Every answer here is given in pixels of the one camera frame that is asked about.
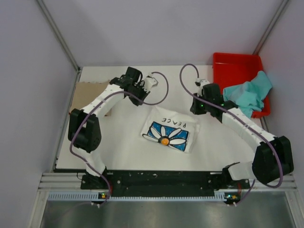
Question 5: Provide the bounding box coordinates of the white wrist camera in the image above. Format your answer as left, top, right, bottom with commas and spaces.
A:
143, 73, 159, 92
195, 78, 210, 96

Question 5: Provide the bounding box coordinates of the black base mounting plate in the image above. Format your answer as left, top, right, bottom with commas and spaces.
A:
80, 170, 249, 198

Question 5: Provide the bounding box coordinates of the white t shirt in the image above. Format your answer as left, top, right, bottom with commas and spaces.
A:
141, 106, 200, 153

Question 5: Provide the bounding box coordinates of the folded brown t shirt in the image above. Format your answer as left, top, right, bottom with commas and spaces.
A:
69, 81, 109, 114

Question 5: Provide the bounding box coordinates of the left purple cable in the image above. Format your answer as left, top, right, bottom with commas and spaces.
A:
46, 71, 169, 220

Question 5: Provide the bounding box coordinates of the aluminium frame rail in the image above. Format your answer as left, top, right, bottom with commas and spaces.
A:
38, 173, 297, 192

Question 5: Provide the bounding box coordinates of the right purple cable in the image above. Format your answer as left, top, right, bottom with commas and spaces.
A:
179, 63, 285, 207

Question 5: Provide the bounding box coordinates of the purple cable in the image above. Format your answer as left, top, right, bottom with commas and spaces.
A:
46, 71, 169, 220
179, 63, 285, 207

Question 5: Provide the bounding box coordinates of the teal t shirt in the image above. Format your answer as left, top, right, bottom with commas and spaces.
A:
223, 71, 272, 118

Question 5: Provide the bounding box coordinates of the red plastic bin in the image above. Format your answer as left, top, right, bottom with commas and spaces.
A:
213, 53, 270, 118

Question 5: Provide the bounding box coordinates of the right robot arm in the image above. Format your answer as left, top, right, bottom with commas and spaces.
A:
190, 80, 294, 188

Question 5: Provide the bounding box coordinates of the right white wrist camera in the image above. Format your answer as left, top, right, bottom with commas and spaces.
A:
195, 78, 210, 96

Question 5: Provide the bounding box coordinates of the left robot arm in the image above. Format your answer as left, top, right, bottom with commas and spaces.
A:
67, 66, 158, 188

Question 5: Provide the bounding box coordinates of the grey slotted cable duct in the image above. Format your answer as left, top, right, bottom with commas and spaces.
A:
47, 191, 237, 202

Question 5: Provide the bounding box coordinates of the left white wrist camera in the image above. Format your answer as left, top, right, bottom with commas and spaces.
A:
143, 73, 159, 92

